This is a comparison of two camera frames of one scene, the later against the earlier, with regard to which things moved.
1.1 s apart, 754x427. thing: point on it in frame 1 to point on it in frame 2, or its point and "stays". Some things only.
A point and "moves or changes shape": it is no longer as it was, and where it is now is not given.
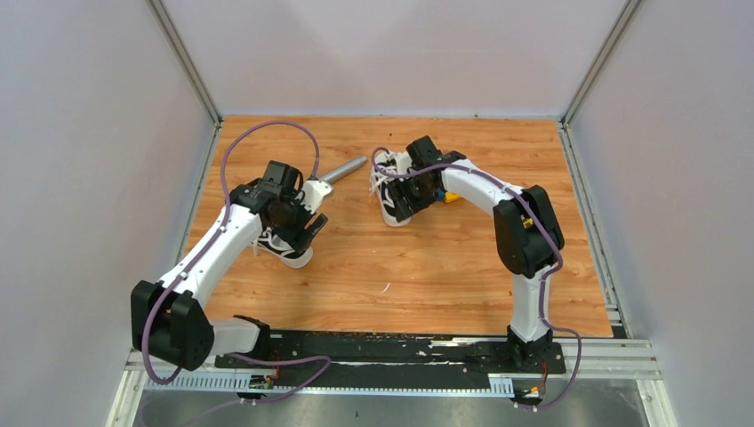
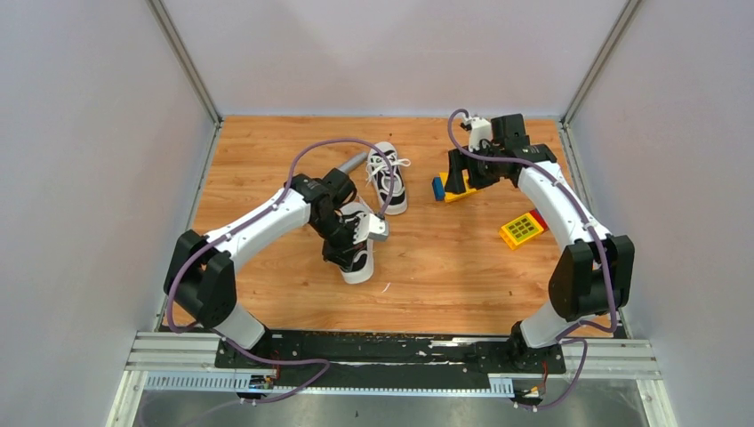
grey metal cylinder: (339, 172) stays
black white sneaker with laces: (389, 167) moves or changes shape
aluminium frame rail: (626, 357) stays
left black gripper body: (294, 217) to (337, 235)
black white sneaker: (280, 247) to (353, 257)
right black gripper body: (415, 189) to (482, 173)
